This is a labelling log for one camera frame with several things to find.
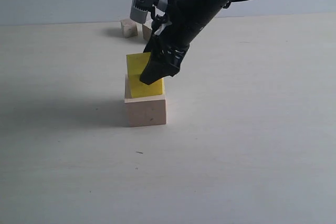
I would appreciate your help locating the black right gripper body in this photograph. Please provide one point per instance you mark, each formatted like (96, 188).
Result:
(173, 32)

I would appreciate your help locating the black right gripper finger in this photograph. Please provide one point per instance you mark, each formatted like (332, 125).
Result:
(151, 46)
(162, 63)

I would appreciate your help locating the yellow cube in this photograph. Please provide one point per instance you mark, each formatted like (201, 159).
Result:
(136, 63)

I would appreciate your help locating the large pale wooden cube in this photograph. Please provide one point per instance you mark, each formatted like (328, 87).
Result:
(145, 111)

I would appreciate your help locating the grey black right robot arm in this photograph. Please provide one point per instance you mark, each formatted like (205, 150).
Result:
(175, 24)

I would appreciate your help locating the medium wooden cube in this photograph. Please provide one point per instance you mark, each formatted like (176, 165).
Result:
(147, 30)

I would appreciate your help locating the small wooden cube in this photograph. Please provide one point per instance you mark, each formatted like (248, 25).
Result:
(129, 28)

